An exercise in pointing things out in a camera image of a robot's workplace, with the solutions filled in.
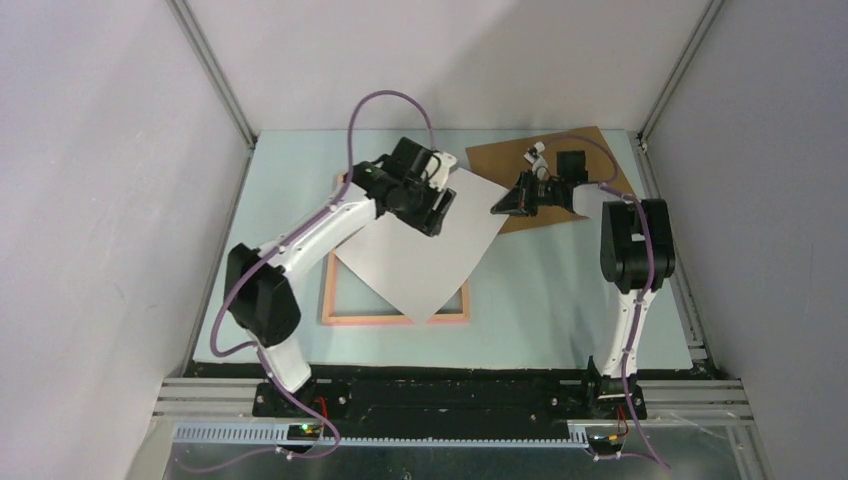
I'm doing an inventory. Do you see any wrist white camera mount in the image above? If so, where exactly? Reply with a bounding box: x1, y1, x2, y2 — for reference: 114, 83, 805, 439
422, 151, 458, 191
524, 142, 549, 179

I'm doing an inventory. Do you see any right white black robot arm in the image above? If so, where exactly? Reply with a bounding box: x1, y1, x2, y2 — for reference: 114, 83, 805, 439
491, 144, 676, 418

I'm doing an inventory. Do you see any right aluminium corner post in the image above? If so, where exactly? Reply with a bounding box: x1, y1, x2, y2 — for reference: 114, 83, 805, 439
638, 0, 726, 142

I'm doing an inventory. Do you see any grey slotted cable duct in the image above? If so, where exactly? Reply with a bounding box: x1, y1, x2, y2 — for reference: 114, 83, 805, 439
174, 422, 589, 449

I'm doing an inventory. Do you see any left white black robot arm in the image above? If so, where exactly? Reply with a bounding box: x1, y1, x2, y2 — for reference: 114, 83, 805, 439
220, 137, 458, 417

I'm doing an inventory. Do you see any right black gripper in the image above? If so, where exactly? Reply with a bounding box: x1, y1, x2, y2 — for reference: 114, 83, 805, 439
490, 169, 563, 218

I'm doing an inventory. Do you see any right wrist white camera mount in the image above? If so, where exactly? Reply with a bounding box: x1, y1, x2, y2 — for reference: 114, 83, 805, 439
524, 142, 549, 179

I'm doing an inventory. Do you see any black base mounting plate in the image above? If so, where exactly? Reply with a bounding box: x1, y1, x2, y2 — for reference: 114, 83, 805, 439
252, 379, 647, 441

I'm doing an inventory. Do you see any blue landscape photo print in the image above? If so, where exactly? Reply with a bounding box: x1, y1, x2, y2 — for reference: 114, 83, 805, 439
321, 168, 507, 326

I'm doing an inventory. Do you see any left aluminium corner post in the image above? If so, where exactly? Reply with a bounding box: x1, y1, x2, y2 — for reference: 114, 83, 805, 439
166, 0, 258, 150

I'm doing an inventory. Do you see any aluminium front rail frame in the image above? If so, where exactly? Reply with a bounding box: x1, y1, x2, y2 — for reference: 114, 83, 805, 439
130, 367, 774, 479

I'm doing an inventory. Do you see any brown cardboard backing board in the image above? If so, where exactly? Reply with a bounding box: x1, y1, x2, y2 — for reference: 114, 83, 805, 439
466, 127, 639, 193

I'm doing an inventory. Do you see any orange wooden picture frame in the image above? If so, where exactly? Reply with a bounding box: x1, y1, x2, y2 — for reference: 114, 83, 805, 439
320, 214, 471, 326

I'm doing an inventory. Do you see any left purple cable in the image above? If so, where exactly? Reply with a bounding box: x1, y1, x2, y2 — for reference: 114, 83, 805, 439
173, 90, 436, 474

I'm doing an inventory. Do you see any aluminium corner post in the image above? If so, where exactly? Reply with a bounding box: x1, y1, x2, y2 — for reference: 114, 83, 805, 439
638, 0, 726, 142
166, 0, 258, 150

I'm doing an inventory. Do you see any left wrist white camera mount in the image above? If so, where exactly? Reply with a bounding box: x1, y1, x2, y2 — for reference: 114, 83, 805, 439
422, 151, 458, 191

